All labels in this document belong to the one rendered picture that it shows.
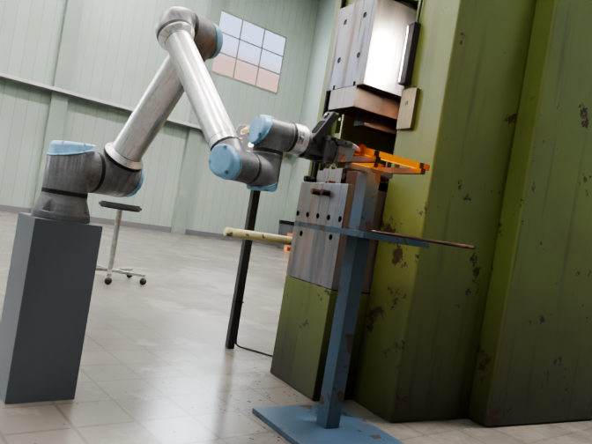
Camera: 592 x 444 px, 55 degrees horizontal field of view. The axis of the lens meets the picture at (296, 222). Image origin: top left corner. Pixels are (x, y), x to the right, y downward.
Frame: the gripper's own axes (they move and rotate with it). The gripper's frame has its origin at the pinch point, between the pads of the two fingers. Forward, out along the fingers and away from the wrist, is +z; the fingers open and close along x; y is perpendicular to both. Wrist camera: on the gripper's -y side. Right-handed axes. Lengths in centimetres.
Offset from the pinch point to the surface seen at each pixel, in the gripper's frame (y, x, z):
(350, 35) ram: -62, -67, 38
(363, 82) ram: -38, -50, 38
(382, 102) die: -33, -55, 54
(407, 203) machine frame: 12, -25, 51
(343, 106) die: -29, -63, 38
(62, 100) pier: -134, -1056, 78
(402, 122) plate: -22, -34, 49
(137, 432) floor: 99, -22, -49
